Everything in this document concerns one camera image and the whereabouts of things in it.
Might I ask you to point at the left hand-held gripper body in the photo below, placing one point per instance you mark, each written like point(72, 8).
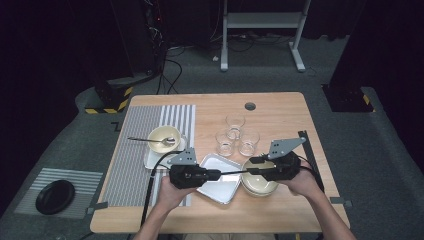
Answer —
point(186, 176)

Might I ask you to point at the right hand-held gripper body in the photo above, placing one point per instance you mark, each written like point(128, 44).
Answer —
point(286, 168)

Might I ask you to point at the white square plate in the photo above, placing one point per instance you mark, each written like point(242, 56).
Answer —
point(156, 161)
point(223, 188)

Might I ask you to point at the cream bowl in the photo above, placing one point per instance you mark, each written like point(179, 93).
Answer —
point(261, 195)
point(165, 131)
point(258, 185)

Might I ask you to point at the person's right hand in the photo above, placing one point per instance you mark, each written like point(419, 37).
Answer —
point(305, 185)

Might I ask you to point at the person's left hand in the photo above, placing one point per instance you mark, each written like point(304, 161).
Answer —
point(171, 198)

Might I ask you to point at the clear drinking glass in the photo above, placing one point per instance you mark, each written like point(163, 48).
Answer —
point(248, 150)
point(225, 150)
point(235, 133)

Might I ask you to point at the grey tape piece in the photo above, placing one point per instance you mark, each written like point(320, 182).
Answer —
point(341, 201)

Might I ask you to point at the striped grey white placemat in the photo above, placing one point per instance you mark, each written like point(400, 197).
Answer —
point(140, 116)

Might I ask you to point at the black zigzag tape mark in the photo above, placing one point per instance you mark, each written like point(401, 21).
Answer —
point(115, 126)

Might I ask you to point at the black stand base hazard tape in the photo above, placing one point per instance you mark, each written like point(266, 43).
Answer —
point(346, 100)
point(110, 96)

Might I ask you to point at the small striped grey mat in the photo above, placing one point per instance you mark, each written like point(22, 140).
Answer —
point(83, 180)

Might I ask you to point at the small white plug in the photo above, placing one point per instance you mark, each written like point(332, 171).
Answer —
point(215, 58)

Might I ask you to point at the black round dish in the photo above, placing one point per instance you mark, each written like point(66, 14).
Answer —
point(55, 197)

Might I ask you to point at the white metal stand frame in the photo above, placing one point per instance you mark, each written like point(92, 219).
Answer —
point(263, 20)

